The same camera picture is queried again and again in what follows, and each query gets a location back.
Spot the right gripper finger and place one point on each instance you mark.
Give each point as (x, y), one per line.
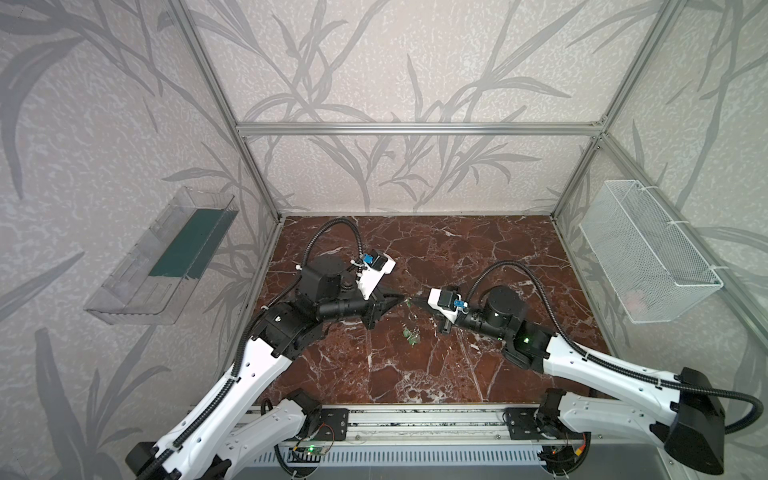
(422, 303)
(443, 325)

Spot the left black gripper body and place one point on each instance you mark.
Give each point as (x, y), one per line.
(372, 307)

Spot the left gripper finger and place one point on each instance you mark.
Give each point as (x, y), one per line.
(389, 295)
(378, 309)

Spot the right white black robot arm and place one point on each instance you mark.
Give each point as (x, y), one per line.
(675, 411)

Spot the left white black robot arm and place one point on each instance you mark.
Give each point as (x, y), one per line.
(278, 335)

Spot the green circuit board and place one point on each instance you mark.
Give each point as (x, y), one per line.
(308, 454)

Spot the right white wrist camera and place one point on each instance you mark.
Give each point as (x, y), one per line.
(448, 303)

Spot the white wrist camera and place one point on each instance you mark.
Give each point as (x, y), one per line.
(375, 265)
(448, 303)

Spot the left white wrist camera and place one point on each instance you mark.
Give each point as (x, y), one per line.
(375, 265)

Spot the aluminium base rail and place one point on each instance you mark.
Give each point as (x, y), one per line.
(473, 424)

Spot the white wire mesh basket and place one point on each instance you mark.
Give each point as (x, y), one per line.
(654, 268)

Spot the clear plastic wall bin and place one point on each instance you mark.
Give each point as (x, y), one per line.
(156, 279)

